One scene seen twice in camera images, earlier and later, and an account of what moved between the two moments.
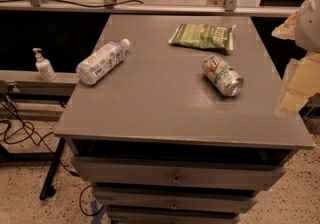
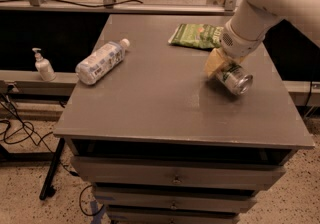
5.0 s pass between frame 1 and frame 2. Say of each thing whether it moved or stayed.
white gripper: moved
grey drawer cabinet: stayed
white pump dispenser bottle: stayed
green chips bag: stayed
